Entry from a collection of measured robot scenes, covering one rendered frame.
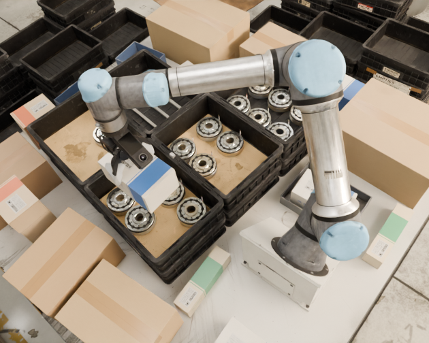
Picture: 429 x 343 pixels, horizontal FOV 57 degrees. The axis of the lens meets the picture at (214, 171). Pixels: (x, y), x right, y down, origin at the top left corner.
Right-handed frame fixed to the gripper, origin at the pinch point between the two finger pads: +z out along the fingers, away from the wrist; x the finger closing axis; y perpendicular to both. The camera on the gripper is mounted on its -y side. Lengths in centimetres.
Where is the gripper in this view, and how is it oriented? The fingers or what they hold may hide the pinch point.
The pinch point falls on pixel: (137, 170)
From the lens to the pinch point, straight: 118.2
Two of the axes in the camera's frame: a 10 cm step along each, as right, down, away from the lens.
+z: 0.8, 5.5, 8.3
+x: -6.5, 6.6, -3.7
